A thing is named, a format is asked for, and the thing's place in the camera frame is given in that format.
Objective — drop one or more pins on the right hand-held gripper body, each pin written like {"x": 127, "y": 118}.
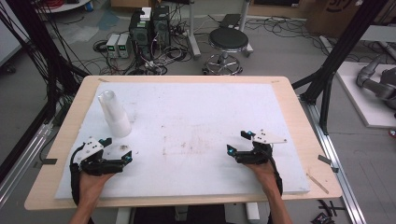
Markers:
{"x": 260, "y": 149}

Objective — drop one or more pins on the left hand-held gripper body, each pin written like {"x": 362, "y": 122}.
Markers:
{"x": 93, "y": 161}

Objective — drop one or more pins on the stack of clear plastic cups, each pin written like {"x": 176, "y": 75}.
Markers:
{"x": 114, "y": 115}

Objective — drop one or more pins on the person's left hand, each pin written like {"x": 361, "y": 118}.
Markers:
{"x": 93, "y": 185}

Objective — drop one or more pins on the person's right hand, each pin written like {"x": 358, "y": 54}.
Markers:
{"x": 264, "y": 175}

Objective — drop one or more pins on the white foam mat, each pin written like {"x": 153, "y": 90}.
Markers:
{"x": 193, "y": 140}

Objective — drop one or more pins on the black tape piece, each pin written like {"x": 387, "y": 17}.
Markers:
{"x": 324, "y": 160}
{"x": 49, "y": 161}

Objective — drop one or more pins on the light wooden table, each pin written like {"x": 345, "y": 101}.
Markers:
{"x": 311, "y": 124}

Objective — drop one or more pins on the thin wooden stick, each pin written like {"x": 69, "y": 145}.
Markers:
{"x": 317, "y": 183}

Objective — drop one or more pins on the black round stool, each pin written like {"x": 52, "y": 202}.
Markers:
{"x": 228, "y": 40}

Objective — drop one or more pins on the grey bench power supply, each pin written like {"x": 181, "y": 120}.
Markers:
{"x": 112, "y": 46}
{"x": 123, "y": 46}

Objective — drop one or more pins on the black computer tower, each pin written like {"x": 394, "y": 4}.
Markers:
{"x": 140, "y": 37}
{"x": 161, "y": 28}

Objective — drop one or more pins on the white desk leg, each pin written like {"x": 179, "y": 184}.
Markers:
{"x": 193, "y": 34}
{"x": 246, "y": 21}

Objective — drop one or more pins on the white board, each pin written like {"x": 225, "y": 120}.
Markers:
{"x": 364, "y": 102}

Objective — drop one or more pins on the small white box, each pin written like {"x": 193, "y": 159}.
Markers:
{"x": 145, "y": 14}

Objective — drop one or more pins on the blue tape roll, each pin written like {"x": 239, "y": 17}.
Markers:
{"x": 89, "y": 6}

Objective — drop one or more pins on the brown cardboard box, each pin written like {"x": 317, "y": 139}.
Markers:
{"x": 339, "y": 15}

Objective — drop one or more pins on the aluminium rail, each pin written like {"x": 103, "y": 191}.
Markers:
{"x": 21, "y": 168}
{"x": 333, "y": 161}

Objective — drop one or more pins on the black metal frame post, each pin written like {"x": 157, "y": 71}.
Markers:
{"x": 37, "y": 40}
{"x": 339, "y": 53}

